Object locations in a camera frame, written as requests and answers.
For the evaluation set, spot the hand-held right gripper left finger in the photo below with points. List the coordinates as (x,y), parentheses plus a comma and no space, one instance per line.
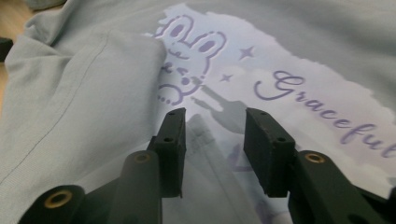
(172,149)

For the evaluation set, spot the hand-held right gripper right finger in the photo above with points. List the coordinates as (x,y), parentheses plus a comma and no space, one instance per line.
(267,149)

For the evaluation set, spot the light blue printed t-shirt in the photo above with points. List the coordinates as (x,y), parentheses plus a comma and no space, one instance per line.
(93,109)

